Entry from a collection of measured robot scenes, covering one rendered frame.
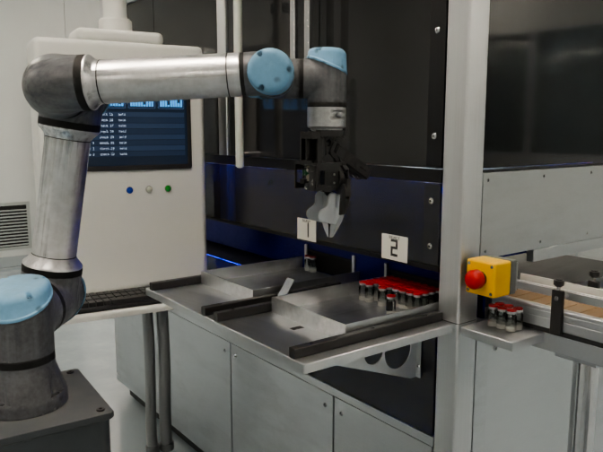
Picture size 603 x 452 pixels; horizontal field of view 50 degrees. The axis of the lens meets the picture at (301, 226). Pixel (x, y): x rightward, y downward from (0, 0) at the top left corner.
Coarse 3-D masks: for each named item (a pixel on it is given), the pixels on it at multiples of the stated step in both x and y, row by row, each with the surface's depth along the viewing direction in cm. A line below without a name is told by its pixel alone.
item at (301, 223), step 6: (300, 222) 179; (306, 222) 177; (312, 222) 175; (300, 228) 180; (306, 228) 177; (312, 228) 175; (300, 234) 180; (306, 234) 178; (312, 234) 175; (312, 240) 176
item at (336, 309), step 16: (320, 288) 155; (336, 288) 158; (352, 288) 161; (272, 304) 147; (288, 304) 142; (304, 304) 153; (320, 304) 153; (336, 304) 153; (352, 304) 153; (368, 304) 153; (432, 304) 141; (304, 320) 137; (320, 320) 133; (336, 320) 129; (352, 320) 140; (368, 320) 130; (384, 320) 133
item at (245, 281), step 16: (208, 272) 175; (224, 272) 178; (240, 272) 181; (256, 272) 184; (272, 272) 187; (288, 272) 187; (304, 272) 187; (224, 288) 164; (240, 288) 158; (256, 288) 168; (272, 288) 157
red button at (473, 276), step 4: (468, 272) 129; (472, 272) 129; (476, 272) 128; (480, 272) 129; (468, 276) 129; (472, 276) 128; (476, 276) 128; (480, 276) 128; (484, 276) 129; (468, 280) 129; (472, 280) 129; (476, 280) 128; (480, 280) 128; (484, 280) 128; (468, 284) 129; (472, 284) 129; (476, 284) 128; (480, 284) 128; (484, 284) 129; (472, 288) 129; (476, 288) 129
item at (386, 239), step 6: (384, 234) 153; (390, 234) 151; (384, 240) 153; (390, 240) 151; (402, 240) 148; (384, 246) 153; (402, 246) 148; (384, 252) 153; (396, 252) 150; (402, 252) 148; (390, 258) 152; (396, 258) 150; (402, 258) 149
